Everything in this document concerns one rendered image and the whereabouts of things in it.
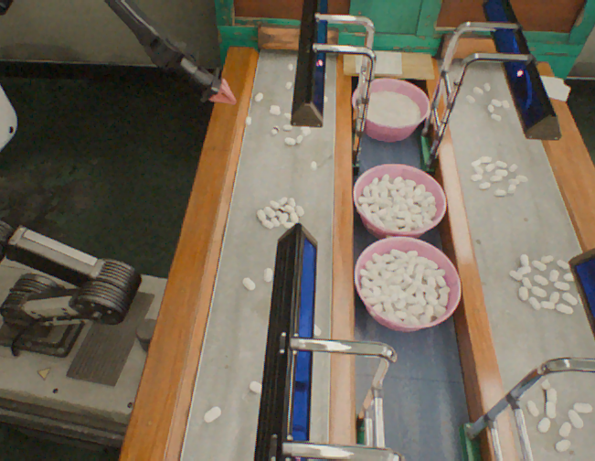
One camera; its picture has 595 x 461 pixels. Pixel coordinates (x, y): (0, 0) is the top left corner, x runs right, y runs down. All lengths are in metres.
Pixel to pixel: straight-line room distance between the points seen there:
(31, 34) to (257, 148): 2.00
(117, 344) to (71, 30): 2.08
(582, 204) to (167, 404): 1.24
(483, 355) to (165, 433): 0.72
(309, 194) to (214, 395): 0.64
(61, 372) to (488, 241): 1.25
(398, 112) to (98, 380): 1.28
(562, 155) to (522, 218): 0.30
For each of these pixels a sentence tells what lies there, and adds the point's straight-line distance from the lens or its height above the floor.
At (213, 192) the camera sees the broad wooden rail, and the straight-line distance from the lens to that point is 1.42.
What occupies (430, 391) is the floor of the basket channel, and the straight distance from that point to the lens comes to 1.25.
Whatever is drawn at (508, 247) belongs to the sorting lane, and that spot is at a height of 0.74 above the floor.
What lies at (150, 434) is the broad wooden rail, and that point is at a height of 0.76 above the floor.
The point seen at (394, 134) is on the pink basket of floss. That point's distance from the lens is 1.69.
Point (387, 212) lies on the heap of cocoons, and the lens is 1.42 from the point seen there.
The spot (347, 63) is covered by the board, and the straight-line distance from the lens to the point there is 1.89.
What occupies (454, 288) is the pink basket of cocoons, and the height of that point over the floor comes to 0.75.
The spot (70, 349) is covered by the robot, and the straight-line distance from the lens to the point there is 1.58.
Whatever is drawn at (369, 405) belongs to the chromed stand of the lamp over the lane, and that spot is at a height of 0.88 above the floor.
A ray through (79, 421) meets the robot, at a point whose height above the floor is 0.36.
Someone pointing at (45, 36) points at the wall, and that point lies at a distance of 3.27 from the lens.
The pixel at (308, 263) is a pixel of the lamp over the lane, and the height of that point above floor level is 1.08.
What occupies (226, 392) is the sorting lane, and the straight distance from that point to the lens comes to 1.14.
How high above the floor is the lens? 1.81
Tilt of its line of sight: 52 degrees down
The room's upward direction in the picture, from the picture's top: 2 degrees clockwise
